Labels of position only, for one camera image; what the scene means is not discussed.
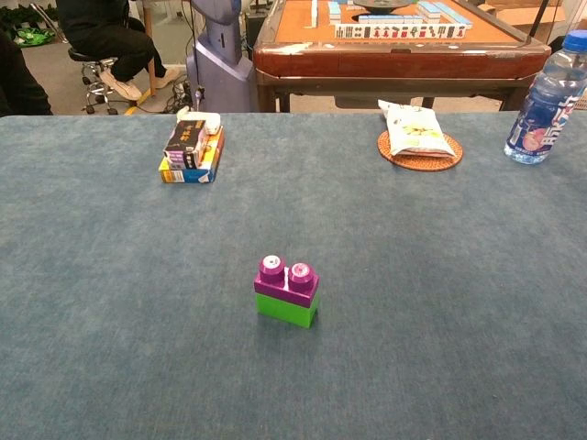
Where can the green toy brick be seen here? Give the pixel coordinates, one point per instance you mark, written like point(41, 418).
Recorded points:
point(284, 312)

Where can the purple toy building brick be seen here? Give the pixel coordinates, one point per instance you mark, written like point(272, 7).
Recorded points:
point(284, 289)

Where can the cardboard box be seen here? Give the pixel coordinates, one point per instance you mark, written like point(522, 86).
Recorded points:
point(518, 18)

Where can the face-up mahjong tile row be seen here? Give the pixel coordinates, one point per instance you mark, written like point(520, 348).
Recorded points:
point(399, 31)

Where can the green bag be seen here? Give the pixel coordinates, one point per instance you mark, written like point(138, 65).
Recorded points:
point(32, 36)

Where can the water bottle blue cap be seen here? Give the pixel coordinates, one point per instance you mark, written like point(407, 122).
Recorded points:
point(541, 114)

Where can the white crumpled packet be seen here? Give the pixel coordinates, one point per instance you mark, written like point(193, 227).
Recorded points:
point(211, 121)

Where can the brown mahjong table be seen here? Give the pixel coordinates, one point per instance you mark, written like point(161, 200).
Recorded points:
point(390, 62)

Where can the yellow black snack pack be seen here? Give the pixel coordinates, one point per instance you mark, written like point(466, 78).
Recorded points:
point(192, 176)

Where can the blue-backed mahjong tile row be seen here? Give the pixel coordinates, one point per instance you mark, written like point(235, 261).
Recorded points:
point(390, 18)
point(442, 11)

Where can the chrome wheeled stool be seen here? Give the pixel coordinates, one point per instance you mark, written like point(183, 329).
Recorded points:
point(94, 73)

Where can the person in black top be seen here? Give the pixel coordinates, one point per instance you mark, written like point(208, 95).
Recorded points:
point(18, 82)

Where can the blue table cloth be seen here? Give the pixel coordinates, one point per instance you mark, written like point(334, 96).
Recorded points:
point(137, 321)

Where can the white snack bag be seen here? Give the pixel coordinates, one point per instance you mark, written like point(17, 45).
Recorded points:
point(413, 133)

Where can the round woven coaster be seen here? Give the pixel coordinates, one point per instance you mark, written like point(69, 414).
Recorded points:
point(426, 163)

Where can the black purple small carton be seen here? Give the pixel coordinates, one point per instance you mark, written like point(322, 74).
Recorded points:
point(183, 143)

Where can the person in black trousers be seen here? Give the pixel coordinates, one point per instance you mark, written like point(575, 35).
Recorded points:
point(105, 41)

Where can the blue grey machine pedestal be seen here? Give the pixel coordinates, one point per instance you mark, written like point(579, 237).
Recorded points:
point(220, 78)

